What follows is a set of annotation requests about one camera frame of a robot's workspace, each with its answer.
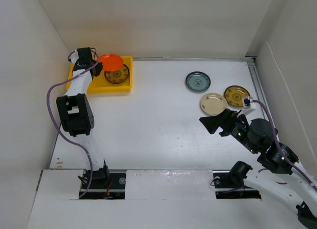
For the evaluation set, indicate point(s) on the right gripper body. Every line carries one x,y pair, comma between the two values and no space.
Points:
237,127

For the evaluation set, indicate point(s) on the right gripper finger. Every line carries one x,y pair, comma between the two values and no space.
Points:
213,125
218,119

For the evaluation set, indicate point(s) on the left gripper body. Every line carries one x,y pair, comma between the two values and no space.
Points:
93,62

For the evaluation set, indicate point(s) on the orange plate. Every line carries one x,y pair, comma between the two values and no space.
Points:
111,62

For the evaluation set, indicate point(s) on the yellow brown plate front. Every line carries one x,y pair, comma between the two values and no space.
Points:
118,76

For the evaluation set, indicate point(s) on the yellow brown plate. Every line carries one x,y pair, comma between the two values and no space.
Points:
234,96
118,76

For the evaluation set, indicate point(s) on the blue patterned plate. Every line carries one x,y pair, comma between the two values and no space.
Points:
197,82

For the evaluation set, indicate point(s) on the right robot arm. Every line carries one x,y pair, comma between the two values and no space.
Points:
299,194

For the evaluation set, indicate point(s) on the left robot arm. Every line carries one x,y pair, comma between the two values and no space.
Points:
76,115

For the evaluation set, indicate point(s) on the yellow plastic bin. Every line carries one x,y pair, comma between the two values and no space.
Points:
114,86

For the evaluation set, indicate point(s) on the cream floral plate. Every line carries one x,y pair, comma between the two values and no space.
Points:
213,104

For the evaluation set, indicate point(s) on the yellow brown plate right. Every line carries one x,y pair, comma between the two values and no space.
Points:
234,96

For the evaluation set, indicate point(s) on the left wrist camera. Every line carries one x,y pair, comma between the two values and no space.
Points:
81,53

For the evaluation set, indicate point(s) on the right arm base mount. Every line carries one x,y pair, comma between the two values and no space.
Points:
225,188

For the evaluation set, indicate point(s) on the aluminium rail right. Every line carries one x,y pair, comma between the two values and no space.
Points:
256,80

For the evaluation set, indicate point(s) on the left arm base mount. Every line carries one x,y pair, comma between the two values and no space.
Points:
106,184

